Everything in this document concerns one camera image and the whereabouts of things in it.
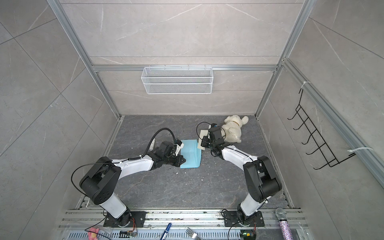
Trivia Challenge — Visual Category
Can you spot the light blue envelope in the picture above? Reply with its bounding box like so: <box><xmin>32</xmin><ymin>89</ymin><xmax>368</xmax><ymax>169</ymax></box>
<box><xmin>180</xmin><ymin>140</ymin><xmax>202</xmax><ymax>169</ymax></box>

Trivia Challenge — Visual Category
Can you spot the beige letter paper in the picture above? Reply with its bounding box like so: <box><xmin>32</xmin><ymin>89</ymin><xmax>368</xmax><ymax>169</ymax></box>
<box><xmin>198</xmin><ymin>130</ymin><xmax>211</xmax><ymax>151</ymax></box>

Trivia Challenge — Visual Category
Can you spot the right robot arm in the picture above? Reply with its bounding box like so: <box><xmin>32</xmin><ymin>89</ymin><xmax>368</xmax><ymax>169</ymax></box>
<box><xmin>199</xmin><ymin>124</ymin><xmax>282</xmax><ymax>226</ymax></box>

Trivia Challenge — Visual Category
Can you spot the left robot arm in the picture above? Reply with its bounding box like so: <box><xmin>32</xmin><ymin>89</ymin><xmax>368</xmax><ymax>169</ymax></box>
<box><xmin>71</xmin><ymin>128</ymin><xmax>186</xmax><ymax>227</ymax></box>

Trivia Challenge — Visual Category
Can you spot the white plush teddy bear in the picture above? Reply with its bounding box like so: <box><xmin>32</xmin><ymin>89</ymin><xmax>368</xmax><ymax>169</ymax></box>
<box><xmin>221</xmin><ymin>115</ymin><xmax>249</xmax><ymax>143</ymax></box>

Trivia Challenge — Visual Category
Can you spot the silver fork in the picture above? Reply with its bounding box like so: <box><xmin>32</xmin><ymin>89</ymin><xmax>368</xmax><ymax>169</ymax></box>
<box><xmin>186</xmin><ymin>228</ymin><xmax>202</xmax><ymax>240</ymax></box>

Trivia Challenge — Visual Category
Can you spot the blue marker pen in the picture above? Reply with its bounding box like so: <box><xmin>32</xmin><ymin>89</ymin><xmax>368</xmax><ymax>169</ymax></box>
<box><xmin>160</xmin><ymin>223</ymin><xmax>172</xmax><ymax>240</ymax></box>

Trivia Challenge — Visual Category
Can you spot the glitter pink microphone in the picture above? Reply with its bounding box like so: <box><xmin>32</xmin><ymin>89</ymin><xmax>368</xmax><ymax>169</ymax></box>
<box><xmin>275</xmin><ymin>208</ymin><xmax>294</xmax><ymax>240</ymax></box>

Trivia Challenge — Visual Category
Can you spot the pink small object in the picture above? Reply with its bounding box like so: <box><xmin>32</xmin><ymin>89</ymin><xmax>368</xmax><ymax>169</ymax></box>
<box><xmin>87</xmin><ymin>228</ymin><xmax>99</xmax><ymax>240</ymax></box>

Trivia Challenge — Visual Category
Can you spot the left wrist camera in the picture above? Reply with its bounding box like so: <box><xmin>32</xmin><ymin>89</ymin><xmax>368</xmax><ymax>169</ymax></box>
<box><xmin>175</xmin><ymin>139</ymin><xmax>184</xmax><ymax>156</ymax></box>

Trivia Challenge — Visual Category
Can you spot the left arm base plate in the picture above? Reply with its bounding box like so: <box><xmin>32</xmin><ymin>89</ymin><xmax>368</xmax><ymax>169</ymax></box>
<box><xmin>103</xmin><ymin>211</ymin><xmax>147</xmax><ymax>228</ymax></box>

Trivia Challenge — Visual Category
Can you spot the white wire mesh basket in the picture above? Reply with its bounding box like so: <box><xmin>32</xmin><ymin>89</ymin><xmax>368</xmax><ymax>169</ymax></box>
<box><xmin>141</xmin><ymin>67</ymin><xmax>214</xmax><ymax>95</ymax></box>

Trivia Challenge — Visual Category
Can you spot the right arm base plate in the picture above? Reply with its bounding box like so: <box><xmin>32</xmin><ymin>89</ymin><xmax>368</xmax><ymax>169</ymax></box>
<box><xmin>221</xmin><ymin>210</ymin><xmax>265</xmax><ymax>228</ymax></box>

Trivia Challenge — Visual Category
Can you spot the black wire hook rack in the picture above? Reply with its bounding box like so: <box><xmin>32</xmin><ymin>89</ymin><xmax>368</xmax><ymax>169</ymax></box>
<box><xmin>287</xmin><ymin>89</ymin><xmax>356</xmax><ymax>170</ymax></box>

